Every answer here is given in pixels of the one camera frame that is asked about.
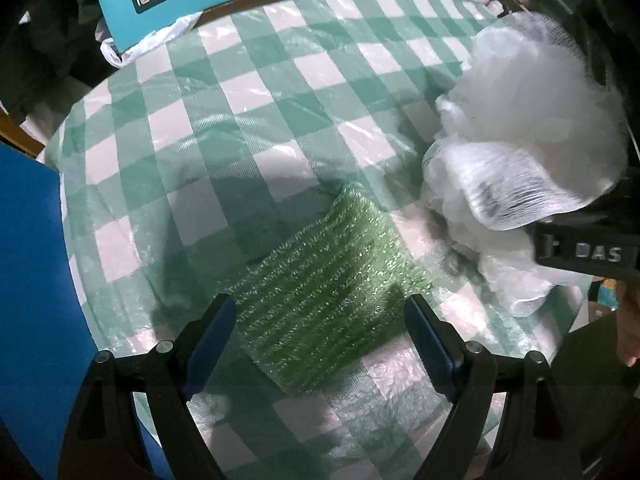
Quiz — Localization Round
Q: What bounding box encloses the white mesh bath pouf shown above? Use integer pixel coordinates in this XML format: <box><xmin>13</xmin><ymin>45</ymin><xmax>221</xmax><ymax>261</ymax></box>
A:
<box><xmin>422</xmin><ymin>12</ymin><xmax>627</xmax><ymax>318</ymax></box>

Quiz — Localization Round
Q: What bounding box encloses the white plastic bag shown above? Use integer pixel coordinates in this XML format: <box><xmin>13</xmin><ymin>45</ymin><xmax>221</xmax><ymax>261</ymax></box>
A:
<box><xmin>94</xmin><ymin>12</ymin><xmax>203</xmax><ymax>70</ymax></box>

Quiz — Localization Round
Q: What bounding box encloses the green glitter scrub pad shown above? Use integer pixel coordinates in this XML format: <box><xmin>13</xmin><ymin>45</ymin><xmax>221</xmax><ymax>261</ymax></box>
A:
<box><xmin>220</xmin><ymin>188</ymin><xmax>433</xmax><ymax>396</ymax></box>

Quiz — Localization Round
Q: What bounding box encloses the person's hand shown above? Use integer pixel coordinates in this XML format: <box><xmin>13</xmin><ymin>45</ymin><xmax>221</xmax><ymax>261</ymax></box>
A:
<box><xmin>616</xmin><ymin>281</ymin><xmax>640</xmax><ymax>367</ymax></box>

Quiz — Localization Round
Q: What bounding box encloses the green checkered tablecloth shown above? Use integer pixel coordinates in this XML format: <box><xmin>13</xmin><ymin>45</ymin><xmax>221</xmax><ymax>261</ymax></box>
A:
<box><xmin>41</xmin><ymin>0</ymin><xmax>586</xmax><ymax>480</ymax></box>

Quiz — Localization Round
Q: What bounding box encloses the blue-edged cardboard box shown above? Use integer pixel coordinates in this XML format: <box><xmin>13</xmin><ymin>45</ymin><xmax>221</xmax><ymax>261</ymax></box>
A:
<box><xmin>1</xmin><ymin>146</ymin><xmax>172</xmax><ymax>479</ymax></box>

